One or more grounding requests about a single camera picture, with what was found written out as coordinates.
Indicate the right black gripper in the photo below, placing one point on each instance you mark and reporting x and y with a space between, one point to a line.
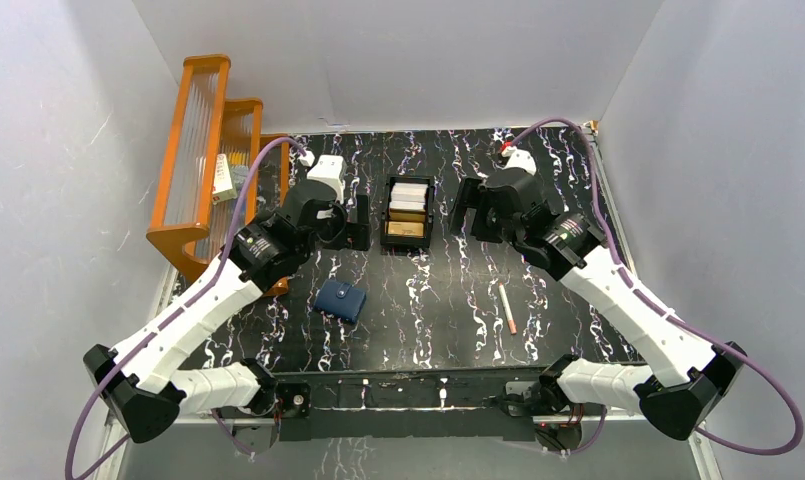
473 194

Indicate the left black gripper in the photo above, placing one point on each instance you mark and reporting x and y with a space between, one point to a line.
359 221

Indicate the blue leather card holder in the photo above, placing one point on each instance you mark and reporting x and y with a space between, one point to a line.
340 300

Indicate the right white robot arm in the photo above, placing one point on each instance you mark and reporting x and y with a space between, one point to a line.
683 378

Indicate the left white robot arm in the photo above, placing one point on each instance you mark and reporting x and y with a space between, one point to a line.
141 379

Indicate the white card stack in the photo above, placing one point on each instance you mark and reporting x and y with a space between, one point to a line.
411 197

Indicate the black card box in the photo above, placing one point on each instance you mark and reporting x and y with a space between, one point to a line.
389 242

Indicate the white orange pen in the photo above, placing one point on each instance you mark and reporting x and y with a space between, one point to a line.
509 318

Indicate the white red small box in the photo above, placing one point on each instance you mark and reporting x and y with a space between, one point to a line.
223 187

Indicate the orange wooden rack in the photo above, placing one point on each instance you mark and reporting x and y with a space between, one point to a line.
186 228

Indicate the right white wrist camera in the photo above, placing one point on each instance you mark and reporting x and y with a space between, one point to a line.
518 158

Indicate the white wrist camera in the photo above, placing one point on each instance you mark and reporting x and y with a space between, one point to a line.
518 158
326 169

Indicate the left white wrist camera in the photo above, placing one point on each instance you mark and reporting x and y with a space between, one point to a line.
326 169

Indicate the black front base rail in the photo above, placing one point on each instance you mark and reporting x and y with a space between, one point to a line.
489 402

